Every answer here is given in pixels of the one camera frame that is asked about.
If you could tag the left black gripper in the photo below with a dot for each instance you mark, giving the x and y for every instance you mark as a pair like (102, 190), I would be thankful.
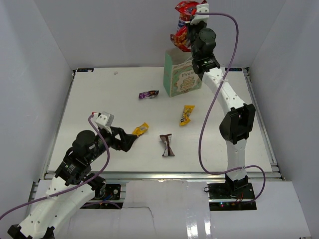
(126, 141)

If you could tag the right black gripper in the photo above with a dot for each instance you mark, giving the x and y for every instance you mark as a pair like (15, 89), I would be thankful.
(204, 25)

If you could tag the yellow candy pack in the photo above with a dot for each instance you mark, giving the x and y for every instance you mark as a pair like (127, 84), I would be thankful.
(138, 131)
(185, 118)

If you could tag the red snack bag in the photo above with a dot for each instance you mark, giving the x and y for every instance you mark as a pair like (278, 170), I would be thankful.
(186, 9)

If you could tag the brown white candy bar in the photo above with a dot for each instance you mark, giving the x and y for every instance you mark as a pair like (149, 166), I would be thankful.
(166, 139)

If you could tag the green paper gift bag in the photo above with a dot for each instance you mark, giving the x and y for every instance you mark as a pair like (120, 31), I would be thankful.
(179, 79)

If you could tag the purple candy bar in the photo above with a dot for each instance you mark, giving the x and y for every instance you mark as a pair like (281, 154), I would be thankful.
(148, 94)

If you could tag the blue chips bag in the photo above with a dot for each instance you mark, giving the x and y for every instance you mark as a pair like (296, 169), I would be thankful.
(179, 58)

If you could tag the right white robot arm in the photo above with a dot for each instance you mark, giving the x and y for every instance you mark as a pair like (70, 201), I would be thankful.
(238, 116)

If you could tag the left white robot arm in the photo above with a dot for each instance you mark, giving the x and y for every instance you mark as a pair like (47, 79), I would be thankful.
(72, 185)

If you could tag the blue label right corner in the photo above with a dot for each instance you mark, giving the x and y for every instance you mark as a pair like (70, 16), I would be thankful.
(234, 69)

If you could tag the blue label corner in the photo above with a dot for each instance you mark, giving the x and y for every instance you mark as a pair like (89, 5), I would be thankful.
(234, 69)
(85, 70)

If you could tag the blue label left corner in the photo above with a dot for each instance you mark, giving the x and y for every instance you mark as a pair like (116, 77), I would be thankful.
(85, 70)

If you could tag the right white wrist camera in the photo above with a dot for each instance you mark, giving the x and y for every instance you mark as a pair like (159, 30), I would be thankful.
(200, 14)

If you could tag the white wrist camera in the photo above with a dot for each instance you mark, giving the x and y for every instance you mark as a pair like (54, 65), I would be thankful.
(200, 14)
(103, 120)

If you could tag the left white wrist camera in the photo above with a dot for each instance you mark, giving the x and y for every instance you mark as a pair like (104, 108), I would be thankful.
(103, 120)

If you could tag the aluminium table frame rail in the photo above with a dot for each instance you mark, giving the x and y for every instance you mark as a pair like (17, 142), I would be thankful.
(173, 176)

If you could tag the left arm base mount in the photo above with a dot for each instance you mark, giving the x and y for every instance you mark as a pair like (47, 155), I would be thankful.
(108, 192)

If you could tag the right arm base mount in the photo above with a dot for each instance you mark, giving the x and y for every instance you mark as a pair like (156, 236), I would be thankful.
(221, 199)

